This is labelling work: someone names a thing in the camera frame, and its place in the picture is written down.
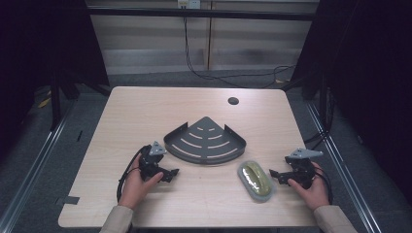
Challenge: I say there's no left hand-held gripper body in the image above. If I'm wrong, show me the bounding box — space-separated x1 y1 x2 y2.
138 141 168 183

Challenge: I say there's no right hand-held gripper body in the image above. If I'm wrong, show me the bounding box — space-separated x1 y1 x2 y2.
284 148 325 190

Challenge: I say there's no green oval soap dish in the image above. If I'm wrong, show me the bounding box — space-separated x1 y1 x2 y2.
237 160 278 204

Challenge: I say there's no dark grey corner shelf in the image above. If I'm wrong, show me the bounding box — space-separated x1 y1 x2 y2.
163 116 248 165

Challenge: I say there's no person's right hand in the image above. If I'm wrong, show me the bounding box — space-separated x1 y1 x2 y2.
287 161 331 212

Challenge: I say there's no person's left hand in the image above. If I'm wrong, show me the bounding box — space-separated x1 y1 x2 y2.
117 153 165 211

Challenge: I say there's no black metal stand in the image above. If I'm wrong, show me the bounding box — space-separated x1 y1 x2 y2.
49 64 81 132
302 72 334 151

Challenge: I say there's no grey tape strip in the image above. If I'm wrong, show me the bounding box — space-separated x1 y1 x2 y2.
55 195 81 207

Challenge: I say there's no black curtain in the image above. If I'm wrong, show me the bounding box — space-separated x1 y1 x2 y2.
0 0 111 156
291 0 412 195

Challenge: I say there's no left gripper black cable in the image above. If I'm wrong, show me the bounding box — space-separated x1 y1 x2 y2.
116 144 152 204

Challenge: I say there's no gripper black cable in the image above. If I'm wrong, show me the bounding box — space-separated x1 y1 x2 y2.
116 144 152 204
311 160 334 206

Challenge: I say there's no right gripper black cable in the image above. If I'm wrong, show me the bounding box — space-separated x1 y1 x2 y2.
311 160 334 206

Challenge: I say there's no aluminium floor rail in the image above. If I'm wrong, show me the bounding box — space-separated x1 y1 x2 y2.
0 96 79 233
305 102 383 233

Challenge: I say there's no black power cable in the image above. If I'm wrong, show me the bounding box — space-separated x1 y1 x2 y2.
183 17 296 89

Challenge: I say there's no black horizontal frame bar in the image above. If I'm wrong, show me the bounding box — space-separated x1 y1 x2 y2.
86 7 320 22

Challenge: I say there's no white wall socket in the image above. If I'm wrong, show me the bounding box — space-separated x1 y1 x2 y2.
177 0 201 10

